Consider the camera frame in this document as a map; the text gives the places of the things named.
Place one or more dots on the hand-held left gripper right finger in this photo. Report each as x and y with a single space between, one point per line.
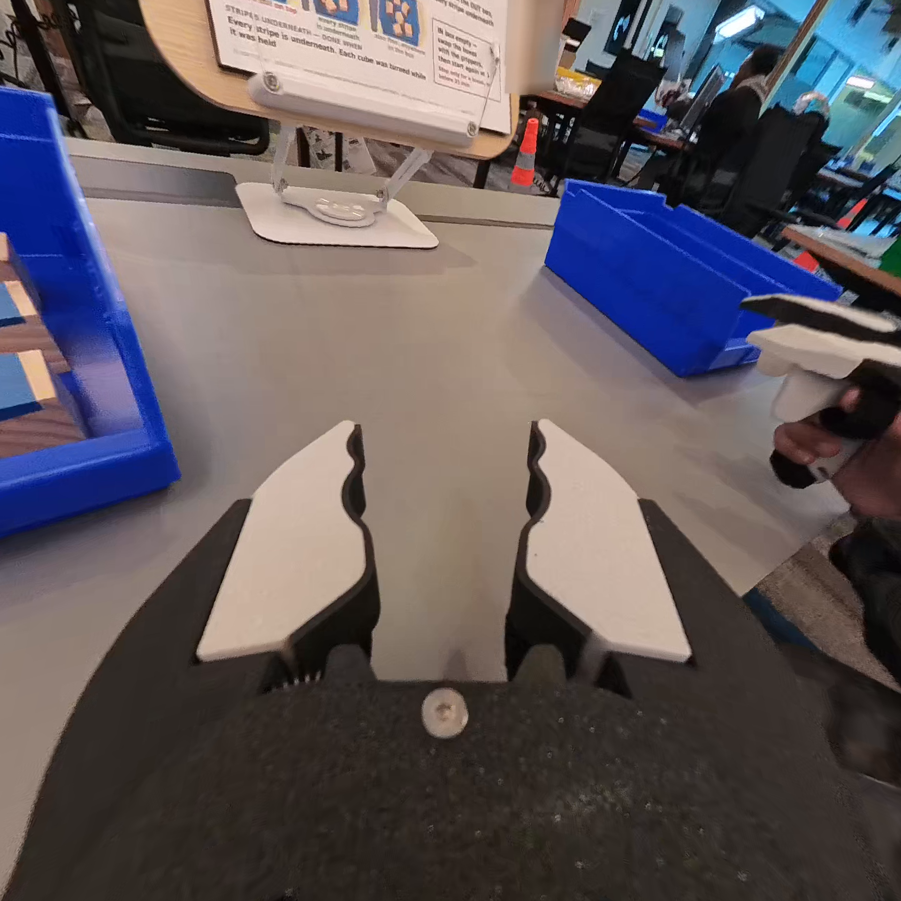
602 556

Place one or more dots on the long wooden top table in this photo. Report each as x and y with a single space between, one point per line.
574 98

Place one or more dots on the person's right hand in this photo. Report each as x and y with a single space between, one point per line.
880 478

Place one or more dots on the white stand with wooden board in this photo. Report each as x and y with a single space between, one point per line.
394 229

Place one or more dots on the person's body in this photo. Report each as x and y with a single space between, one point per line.
873 584

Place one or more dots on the printed instruction sheet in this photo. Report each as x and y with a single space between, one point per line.
295 60

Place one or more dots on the orange traffic cone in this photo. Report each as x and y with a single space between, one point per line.
855 211
524 165

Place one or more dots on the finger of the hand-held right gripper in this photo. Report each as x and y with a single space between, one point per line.
809 313
809 352

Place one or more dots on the group of wooden cubes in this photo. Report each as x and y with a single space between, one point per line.
28 429

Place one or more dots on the black stand pole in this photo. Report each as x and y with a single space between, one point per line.
53 70

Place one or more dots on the yellow container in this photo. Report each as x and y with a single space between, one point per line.
578 79

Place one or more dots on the black office chair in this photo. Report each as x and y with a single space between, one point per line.
612 119
781 169
141 84

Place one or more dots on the blue plastic bin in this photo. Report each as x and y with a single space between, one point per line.
633 295
119 366

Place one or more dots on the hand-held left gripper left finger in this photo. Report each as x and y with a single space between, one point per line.
292 556

